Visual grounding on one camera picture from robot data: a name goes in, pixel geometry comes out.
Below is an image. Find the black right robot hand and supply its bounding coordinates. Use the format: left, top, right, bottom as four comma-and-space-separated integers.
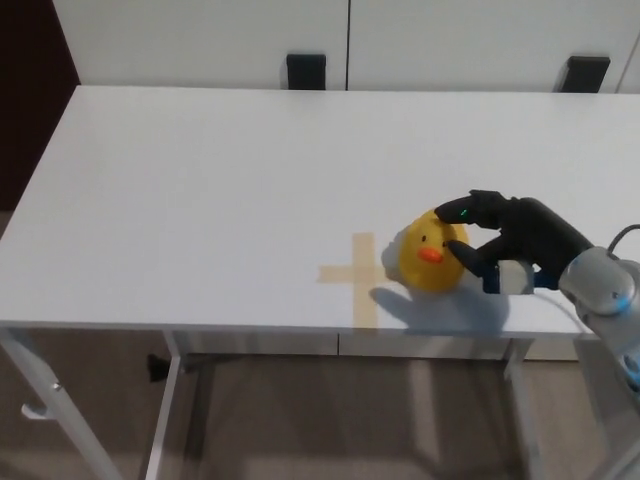
433, 189, 596, 296

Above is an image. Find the yellow rubber duck toy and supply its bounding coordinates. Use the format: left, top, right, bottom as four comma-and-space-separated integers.
397, 207, 472, 293

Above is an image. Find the white desk apron panel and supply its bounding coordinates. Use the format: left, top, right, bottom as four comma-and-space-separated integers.
171, 329, 517, 359

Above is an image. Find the white desk leg with hook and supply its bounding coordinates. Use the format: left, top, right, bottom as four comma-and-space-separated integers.
0, 326, 124, 480

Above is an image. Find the short beige tape strip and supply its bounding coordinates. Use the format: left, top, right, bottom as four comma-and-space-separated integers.
317, 264, 389, 285

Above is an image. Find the white cabinet panel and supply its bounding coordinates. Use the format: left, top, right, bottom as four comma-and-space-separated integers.
348, 0, 634, 95
49, 0, 350, 92

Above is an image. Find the small black floor object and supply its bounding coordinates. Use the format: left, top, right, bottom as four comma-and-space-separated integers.
145, 353, 172, 384

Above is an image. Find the dark maroon door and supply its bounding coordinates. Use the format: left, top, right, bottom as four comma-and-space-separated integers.
0, 0, 82, 211

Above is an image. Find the white cable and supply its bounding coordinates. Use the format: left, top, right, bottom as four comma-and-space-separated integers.
534, 289, 590, 334

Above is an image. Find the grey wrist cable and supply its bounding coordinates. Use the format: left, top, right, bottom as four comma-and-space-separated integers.
605, 223, 640, 259

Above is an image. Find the black bracket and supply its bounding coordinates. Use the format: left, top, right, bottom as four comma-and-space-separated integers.
285, 52, 330, 92
557, 55, 612, 95

